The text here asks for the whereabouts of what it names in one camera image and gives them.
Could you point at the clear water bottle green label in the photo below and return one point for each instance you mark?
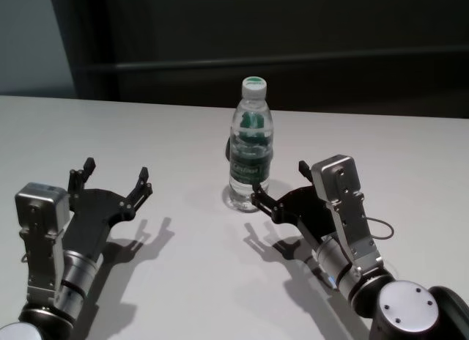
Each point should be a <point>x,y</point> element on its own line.
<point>251,164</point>

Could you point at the thin grey horizontal rail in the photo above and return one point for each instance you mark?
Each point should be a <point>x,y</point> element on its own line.
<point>293,61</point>

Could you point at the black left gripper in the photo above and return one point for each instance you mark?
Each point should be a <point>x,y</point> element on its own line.
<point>95,219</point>

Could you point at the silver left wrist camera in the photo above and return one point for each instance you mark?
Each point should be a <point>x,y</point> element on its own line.
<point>40,222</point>

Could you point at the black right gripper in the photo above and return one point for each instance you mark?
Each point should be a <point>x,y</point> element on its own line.
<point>304,211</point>

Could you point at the dark vertical frame post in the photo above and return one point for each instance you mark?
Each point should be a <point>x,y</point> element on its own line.
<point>88,43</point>

